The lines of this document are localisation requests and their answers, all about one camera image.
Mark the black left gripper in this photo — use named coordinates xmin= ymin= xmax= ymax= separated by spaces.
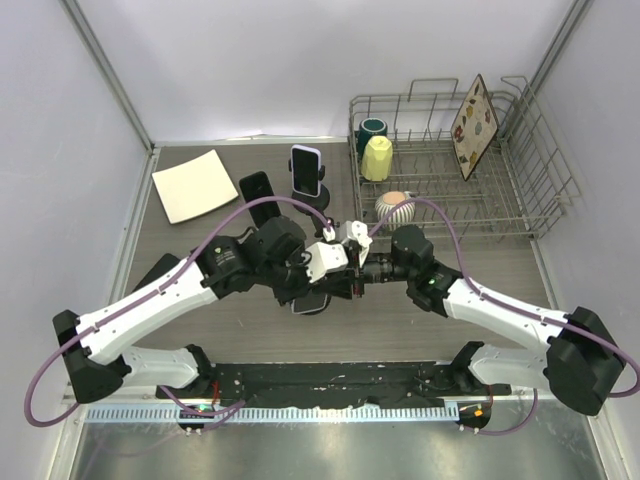
xmin=259 ymin=245 xmax=326 ymax=307

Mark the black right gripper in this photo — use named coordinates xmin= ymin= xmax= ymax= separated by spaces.
xmin=313 ymin=247 xmax=415 ymax=301

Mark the lilac-case phone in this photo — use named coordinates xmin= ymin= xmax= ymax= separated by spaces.
xmin=290 ymin=145 xmax=321 ymax=198
xmin=291 ymin=292 xmax=330 ymax=315

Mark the black round-base phone stand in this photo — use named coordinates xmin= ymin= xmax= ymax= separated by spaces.
xmin=311 ymin=212 xmax=335 ymax=241

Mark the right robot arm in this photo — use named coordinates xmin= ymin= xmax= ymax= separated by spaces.
xmin=320 ymin=221 xmax=628 ymax=416

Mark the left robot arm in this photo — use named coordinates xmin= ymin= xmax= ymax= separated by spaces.
xmin=53 ymin=217 xmax=309 ymax=404

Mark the black phone on white stand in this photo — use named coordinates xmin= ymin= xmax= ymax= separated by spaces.
xmin=239 ymin=171 xmax=281 ymax=228

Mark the striped white ceramic bowl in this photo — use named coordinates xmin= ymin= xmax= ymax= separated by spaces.
xmin=374 ymin=191 xmax=416 ymax=231

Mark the white square plate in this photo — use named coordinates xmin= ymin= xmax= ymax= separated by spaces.
xmin=152 ymin=149 xmax=239 ymax=225

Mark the yellow faceted cup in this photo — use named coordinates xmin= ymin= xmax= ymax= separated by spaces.
xmin=361 ymin=136 xmax=393 ymax=182

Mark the dark green mug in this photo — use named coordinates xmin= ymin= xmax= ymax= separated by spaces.
xmin=357 ymin=117 xmax=388 ymax=148

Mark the floral square plate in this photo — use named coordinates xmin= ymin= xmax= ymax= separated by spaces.
xmin=450 ymin=74 xmax=499 ymax=181

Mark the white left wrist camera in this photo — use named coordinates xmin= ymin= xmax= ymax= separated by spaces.
xmin=305 ymin=242 xmax=349 ymax=283

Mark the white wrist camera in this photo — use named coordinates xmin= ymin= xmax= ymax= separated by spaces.
xmin=336 ymin=220 xmax=372 ymax=250
xmin=305 ymin=242 xmax=349 ymax=283

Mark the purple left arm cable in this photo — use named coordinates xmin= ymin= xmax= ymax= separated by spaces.
xmin=24 ymin=197 xmax=336 ymax=429

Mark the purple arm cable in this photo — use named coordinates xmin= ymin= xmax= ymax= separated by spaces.
xmin=24 ymin=197 xmax=336 ymax=429
xmin=367 ymin=197 xmax=640 ymax=435

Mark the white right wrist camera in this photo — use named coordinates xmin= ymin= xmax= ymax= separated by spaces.
xmin=336 ymin=220 xmax=372 ymax=250

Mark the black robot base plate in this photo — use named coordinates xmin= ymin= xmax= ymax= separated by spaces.
xmin=172 ymin=361 xmax=511 ymax=409

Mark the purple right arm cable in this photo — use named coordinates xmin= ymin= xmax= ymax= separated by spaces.
xmin=367 ymin=197 xmax=640 ymax=435

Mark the grey wire dish rack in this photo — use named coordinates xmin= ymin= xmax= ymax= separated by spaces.
xmin=348 ymin=76 xmax=581 ymax=241

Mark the white slotted cable duct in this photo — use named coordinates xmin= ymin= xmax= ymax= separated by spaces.
xmin=85 ymin=402 xmax=459 ymax=425

